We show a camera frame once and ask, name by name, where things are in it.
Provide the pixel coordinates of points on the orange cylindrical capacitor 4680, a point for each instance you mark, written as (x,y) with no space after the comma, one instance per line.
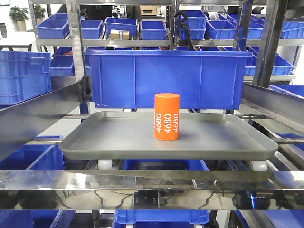
(166,116)

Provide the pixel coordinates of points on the stainless steel shelf rack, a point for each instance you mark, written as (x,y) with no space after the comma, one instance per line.
(213,190)

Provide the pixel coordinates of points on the large blue plastic bin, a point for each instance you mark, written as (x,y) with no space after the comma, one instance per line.
(131,78)

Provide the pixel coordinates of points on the blue ribbed plastic crate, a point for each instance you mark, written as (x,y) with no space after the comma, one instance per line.
(23,75)

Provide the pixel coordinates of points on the potted green plant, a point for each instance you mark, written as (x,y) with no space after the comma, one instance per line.
(19,16)

